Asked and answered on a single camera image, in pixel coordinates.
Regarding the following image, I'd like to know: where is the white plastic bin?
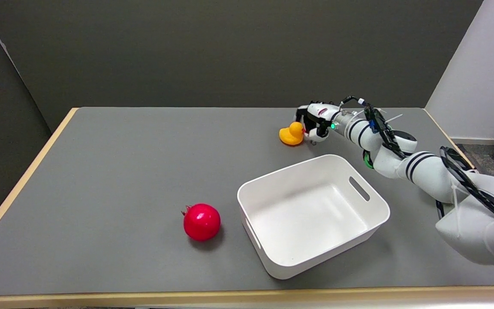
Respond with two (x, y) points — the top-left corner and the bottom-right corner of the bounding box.
(237, 154), (391, 280)

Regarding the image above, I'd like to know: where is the red pomegranate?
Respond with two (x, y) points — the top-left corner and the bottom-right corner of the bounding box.
(181, 203), (222, 242)

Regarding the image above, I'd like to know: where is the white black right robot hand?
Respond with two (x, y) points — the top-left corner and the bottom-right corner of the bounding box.
(295, 102), (338, 145)

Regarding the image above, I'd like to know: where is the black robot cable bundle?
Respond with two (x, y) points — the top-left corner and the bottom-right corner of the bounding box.
(339, 95), (494, 220)

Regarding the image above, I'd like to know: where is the yellow rubber duck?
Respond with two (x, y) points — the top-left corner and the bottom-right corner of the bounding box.
(279, 121), (306, 147)

